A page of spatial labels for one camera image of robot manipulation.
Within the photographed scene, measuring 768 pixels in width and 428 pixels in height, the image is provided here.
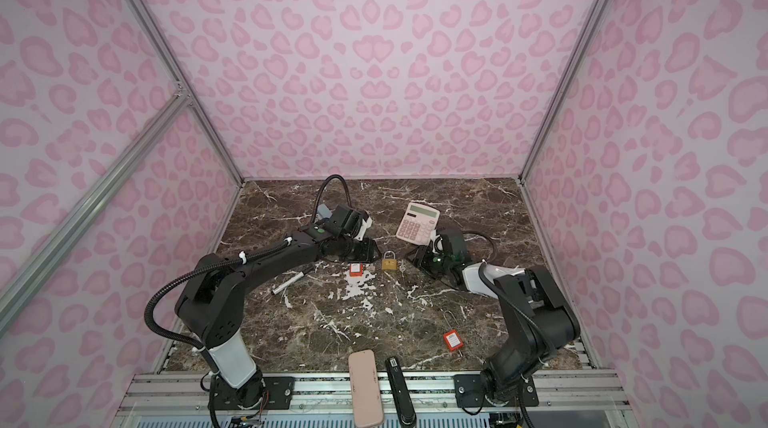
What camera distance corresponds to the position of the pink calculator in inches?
40.5

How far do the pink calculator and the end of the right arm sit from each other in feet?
0.58

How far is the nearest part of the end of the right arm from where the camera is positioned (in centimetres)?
74
